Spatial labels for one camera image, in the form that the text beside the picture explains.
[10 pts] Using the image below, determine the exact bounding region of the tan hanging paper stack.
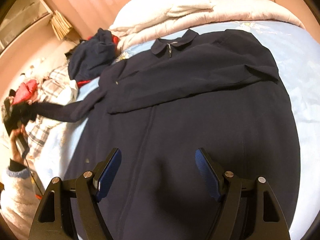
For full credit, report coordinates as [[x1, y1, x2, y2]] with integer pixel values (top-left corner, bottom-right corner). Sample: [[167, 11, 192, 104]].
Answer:
[[50, 10, 73, 40]]

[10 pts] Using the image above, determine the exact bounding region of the pink quilt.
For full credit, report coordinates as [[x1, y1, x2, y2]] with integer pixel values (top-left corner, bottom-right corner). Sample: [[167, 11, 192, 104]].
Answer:
[[110, 0, 305, 51]]

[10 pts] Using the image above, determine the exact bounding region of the white fluffy pillow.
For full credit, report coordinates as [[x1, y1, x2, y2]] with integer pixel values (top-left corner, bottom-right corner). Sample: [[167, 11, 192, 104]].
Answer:
[[110, 0, 213, 34]]

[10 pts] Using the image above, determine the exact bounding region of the plaid cloth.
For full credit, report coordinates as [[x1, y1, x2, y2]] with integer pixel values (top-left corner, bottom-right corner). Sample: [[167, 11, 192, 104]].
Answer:
[[26, 64, 77, 158]]

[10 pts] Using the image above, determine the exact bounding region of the crumpled navy garment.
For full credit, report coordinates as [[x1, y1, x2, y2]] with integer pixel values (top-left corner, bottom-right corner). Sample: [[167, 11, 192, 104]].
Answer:
[[65, 28, 119, 82]]

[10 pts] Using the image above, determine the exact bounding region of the dark navy jacket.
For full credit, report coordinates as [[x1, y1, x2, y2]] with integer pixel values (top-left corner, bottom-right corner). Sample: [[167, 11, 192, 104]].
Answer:
[[32, 29, 301, 240]]

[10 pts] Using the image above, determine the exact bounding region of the person left hand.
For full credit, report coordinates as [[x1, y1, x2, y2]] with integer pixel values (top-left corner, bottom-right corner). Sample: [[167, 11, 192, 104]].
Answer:
[[9, 125, 27, 164]]

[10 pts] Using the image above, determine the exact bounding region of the red garment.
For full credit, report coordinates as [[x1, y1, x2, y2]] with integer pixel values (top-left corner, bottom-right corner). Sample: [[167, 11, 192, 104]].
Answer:
[[11, 79, 39, 105]]

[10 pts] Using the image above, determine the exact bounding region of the light blue floral bedsheet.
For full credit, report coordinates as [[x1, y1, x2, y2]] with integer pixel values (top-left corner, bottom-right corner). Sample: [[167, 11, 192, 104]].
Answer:
[[35, 21, 319, 239]]

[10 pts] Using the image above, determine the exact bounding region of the grey fuzzy sleeve forearm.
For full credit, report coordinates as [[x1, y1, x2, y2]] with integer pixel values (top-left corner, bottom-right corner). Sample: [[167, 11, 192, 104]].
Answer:
[[1, 160, 40, 239]]

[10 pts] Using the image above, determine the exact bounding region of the wall shelf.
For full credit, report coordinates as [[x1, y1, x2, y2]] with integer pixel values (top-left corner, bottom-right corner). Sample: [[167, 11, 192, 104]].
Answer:
[[1, 0, 52, 53]]

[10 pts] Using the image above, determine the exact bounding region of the white garment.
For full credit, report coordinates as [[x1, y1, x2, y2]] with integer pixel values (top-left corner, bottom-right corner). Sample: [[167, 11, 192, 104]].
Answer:
[[41, 79, 78, 105]]

